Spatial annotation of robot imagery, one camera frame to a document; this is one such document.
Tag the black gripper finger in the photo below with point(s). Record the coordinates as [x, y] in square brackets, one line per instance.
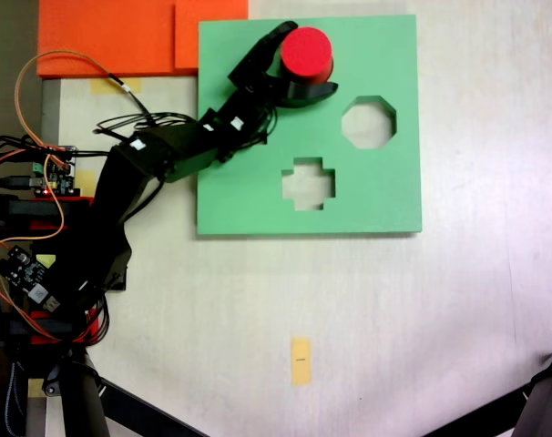
[305, 95]
[276, 38]

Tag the red cylinder block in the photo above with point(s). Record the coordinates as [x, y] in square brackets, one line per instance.
[305, 50]

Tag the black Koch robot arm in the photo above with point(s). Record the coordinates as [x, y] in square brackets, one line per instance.
[116, 191]

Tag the large orange foam block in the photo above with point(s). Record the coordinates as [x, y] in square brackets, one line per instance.
[103, 41]

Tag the green shape sorter board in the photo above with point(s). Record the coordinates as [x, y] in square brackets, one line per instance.
[371, 191]

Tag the yellow masking tape piece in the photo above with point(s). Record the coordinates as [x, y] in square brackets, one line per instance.
[87, 179]
[103, 86]
[46, 260]

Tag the circuit board with green terminal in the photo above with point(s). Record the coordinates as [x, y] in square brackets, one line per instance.
[57, 170]

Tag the black table clamp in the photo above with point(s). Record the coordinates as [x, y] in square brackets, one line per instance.
[25, 207]
[12, 330]

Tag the yellow tape strip with mark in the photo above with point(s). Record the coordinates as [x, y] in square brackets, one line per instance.
[301, 364]

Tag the black power circuit board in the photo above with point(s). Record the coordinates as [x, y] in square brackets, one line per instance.
[25, 273]

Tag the black tripod leg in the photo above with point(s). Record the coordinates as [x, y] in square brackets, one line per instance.
[75, 400]
[544, 400]

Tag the red printed base plate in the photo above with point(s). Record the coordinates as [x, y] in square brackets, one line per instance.
[75, 200]
[92, 321]

